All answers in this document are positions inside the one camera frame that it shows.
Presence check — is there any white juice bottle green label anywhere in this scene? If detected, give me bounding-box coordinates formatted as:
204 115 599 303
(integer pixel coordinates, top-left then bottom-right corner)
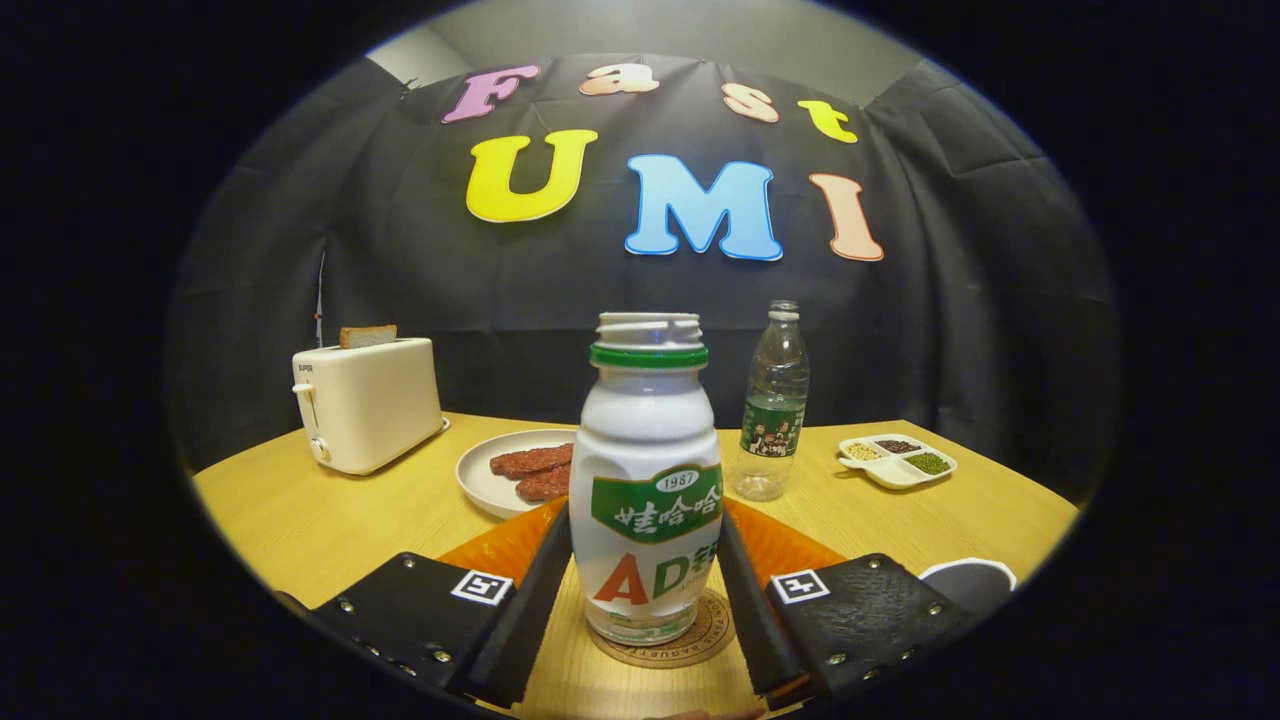
569 312 724 646

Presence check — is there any round cork coaster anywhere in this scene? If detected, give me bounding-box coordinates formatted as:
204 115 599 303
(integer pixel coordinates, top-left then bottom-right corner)
588 588 738 669

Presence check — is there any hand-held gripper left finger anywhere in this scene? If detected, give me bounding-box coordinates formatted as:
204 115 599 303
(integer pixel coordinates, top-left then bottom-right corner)
310 497 574 709

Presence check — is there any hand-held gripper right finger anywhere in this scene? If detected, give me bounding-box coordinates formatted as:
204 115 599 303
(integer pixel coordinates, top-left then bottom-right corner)
718 497 976 711

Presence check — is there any clear plastic water bottle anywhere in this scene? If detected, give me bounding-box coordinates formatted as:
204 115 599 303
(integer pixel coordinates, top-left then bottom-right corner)
735 300 811 502

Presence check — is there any wooden table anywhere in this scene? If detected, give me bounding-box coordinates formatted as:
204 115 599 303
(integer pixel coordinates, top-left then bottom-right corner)
192 410 1081 720

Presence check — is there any red meat slice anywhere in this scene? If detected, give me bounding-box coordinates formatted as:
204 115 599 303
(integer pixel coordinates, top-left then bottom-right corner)
489 443 575 479
515 463 572 503

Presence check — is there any white divided tray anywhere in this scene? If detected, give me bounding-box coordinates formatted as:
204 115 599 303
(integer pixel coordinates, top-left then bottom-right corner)
838 434 958 490

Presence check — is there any round beige plate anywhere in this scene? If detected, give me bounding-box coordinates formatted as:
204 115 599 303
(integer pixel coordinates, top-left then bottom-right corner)
456 429 579 522

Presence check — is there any cream toaster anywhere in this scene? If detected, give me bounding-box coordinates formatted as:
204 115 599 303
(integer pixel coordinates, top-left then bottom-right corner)
292 337 451 476

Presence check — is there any white cup wooden handle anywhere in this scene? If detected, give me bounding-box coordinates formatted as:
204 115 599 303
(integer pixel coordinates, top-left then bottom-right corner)
918 557 1018 619

